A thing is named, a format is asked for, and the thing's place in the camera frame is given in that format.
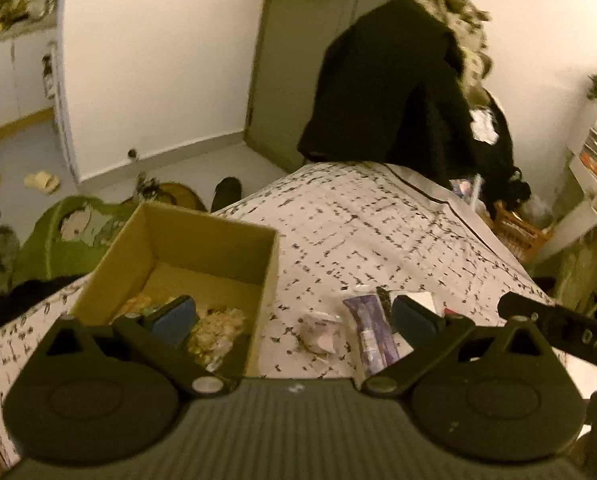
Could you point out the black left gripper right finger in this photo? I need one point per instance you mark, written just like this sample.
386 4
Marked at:
432 337

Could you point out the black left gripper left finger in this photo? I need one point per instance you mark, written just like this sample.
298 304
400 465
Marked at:
160 340

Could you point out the purple snack packet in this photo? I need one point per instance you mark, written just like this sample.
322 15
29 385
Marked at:
375 337

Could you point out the white snack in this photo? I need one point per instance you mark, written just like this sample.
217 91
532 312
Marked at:
322 333

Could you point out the white snack box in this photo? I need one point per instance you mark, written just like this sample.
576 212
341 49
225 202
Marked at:
425 299

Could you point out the snack bags in box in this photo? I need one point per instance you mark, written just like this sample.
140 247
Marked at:
219 341

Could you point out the brown cardboard box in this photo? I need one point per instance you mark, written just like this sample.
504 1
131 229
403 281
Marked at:
164 252

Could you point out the orange plastic basket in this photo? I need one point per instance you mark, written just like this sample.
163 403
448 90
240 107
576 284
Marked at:
522 239

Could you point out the white patterned bed sheet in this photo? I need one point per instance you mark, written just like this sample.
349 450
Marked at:
343 229

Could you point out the green cartoon floor mat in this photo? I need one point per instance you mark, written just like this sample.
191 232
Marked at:
70 238

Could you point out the grey sneaker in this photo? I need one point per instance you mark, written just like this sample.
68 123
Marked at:
149 190

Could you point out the white desk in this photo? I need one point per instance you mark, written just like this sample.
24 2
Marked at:
582 167

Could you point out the black coat on chair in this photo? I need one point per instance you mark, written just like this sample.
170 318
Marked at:
388 91

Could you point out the dark spray bottle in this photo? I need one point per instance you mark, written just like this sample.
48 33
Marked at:
47 76

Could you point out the white kitchen cabinet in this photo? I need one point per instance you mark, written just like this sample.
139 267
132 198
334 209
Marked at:
22 75

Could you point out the patterned beige garment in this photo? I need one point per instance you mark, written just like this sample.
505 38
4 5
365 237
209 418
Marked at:
466 21

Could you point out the grey door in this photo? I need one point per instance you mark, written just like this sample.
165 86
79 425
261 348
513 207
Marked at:
292 42

